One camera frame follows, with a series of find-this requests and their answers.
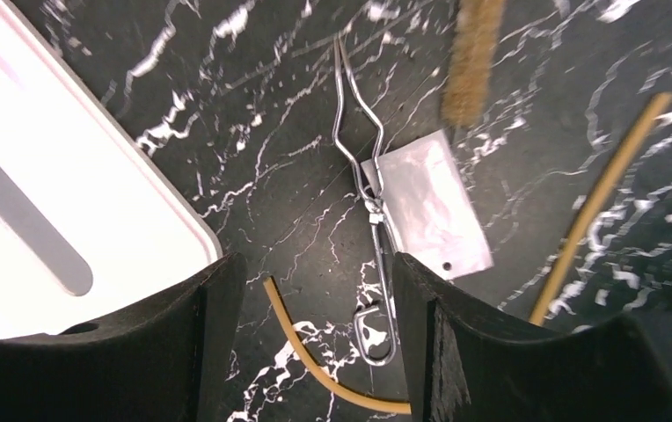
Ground white paper packet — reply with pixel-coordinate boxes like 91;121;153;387
362;129;493;280

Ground white rectangular bin lid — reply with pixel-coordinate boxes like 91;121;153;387
0;1;222;339

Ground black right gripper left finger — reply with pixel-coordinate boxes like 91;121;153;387
0;253;247;421

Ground tan rubber tube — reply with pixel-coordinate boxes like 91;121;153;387
263;91;672;415

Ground metal crucible tongs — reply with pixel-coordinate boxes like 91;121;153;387
332;35;398;367

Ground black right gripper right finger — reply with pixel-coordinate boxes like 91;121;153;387
392;253;672;421

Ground tan test tube brush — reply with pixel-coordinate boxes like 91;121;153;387
441;0;506;127

